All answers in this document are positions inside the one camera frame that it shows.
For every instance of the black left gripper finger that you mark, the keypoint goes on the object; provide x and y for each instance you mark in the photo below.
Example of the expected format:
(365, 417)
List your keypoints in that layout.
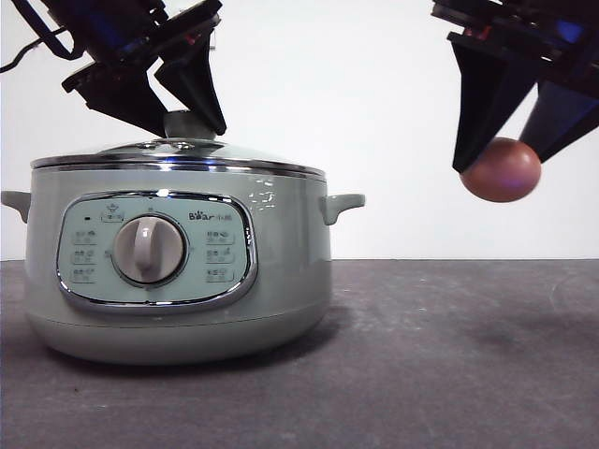
(199, 89)
(128, 103)

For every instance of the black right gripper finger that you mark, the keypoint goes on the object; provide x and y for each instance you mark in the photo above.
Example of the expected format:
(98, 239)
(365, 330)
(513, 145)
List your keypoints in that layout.
(561, 119)
(482, 98)

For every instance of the glass lid with green knob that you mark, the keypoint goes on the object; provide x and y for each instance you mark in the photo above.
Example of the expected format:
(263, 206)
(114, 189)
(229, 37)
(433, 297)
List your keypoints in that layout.
(182, 149)

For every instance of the brown egg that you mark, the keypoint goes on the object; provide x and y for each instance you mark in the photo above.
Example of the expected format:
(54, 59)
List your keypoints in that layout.
(503, 173)

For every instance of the pale green electric cooking pot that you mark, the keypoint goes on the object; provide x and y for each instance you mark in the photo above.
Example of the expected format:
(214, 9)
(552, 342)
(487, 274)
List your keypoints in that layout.
(281, 262)

